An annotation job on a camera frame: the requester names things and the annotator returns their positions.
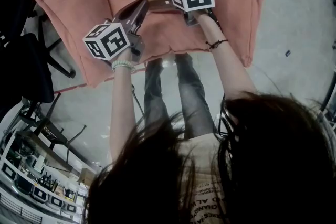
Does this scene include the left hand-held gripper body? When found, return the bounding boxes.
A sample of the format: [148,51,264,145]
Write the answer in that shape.
[82,17,145,62]

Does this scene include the person's right forearm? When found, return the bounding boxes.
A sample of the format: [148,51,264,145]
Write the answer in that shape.
[195,12,259,103]

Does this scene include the person's left forearm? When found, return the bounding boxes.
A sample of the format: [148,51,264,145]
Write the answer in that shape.
[109,48,138,166]

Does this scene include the person's left leg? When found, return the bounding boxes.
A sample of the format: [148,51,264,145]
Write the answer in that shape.
[143,58,173,135]

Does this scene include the person's leg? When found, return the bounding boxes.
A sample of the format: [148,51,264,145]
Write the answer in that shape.
[143,58,173,135]
[174,52,220,140]

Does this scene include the person's right leg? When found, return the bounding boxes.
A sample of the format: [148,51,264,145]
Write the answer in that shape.
[174,52,220,140]

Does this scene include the person's cream printed shirt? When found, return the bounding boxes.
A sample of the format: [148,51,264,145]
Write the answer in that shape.
[167,132,232,224]

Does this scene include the row of white printed boxes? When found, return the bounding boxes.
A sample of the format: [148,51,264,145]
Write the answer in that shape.
[0,161,79,216]

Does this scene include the metal storage rack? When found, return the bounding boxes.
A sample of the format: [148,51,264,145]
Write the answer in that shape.
[0,123,91,224]

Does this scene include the white bead bracelet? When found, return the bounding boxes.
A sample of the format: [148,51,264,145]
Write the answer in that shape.
[111,59,137,73]

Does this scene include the black cord bracelet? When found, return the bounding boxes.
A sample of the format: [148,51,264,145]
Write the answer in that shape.
[205,39,229,51]

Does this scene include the thin black hanging cable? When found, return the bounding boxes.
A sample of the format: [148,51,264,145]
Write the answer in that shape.
[130,83,146,117]

